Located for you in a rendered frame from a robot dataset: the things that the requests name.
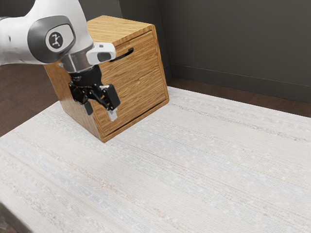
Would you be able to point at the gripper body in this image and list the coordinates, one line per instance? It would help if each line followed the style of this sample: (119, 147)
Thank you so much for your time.
(85, 79)

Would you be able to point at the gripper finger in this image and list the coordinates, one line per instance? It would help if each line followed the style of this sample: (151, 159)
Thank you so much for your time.
(83, 99)
(110, 99)

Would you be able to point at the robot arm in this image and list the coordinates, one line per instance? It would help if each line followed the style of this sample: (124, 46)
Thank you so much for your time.
(36, 26)

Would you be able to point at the wooden drawer cabinet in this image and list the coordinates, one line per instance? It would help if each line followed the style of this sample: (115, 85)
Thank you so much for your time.
(136, 80)

